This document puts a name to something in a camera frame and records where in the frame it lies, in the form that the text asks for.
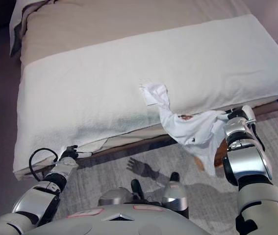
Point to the silver left robot leg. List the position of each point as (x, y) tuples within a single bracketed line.
[(119, 193)]

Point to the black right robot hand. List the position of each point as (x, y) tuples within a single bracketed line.
[(238, 113)]

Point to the white garment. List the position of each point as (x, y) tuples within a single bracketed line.
[(192, 132)]

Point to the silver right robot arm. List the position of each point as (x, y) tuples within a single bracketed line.
[(249, 166)]

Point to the bed with white blanket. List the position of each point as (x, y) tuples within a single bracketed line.
[(104, 85)]

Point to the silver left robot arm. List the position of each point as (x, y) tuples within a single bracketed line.
[(43, 188)]

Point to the beige duvet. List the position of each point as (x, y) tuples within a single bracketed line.
[(116, 22)]

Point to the silver right robot leg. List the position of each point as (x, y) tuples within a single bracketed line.
[(175, 193)]

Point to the silver robot leg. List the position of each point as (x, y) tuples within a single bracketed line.
[(119, 193), (175, 193)]

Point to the white folded bed sheet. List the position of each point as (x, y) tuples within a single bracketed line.
[(15, 27)]

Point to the grey robot torso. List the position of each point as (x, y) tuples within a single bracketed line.
[(119, 222)]

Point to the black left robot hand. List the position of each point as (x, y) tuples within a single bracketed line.
[(70, 152)]

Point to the brown bed frame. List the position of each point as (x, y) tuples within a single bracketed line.
[(138, 144)]

